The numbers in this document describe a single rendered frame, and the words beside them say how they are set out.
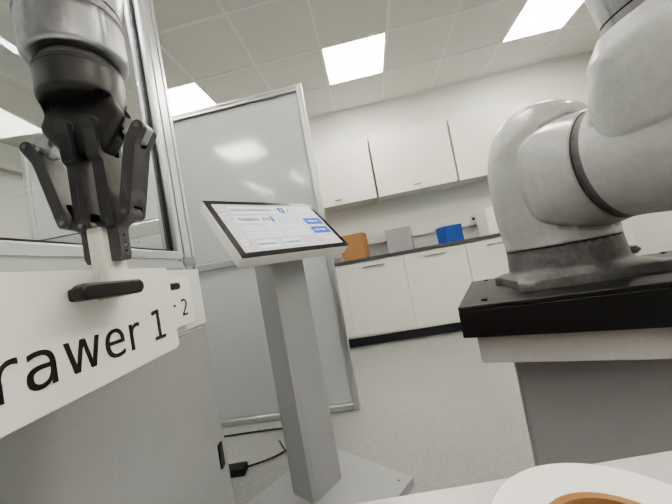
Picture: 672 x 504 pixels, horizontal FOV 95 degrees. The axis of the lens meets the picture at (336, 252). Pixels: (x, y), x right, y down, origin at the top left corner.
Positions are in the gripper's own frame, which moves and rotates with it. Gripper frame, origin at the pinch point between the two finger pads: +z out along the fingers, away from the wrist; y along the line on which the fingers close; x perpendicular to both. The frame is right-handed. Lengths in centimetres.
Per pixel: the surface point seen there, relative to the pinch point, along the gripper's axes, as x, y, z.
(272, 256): -73, 0, -2
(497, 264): -275, -170, 34
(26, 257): -7.5, 16.3, -3.8
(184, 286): -40.2, 14.2, 3.0
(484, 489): 13.8, -28.4, 17.3
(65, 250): -12.5, 15.7, -4.8
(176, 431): -31.6, 16.0, 31.5
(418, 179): -314, -122, -72
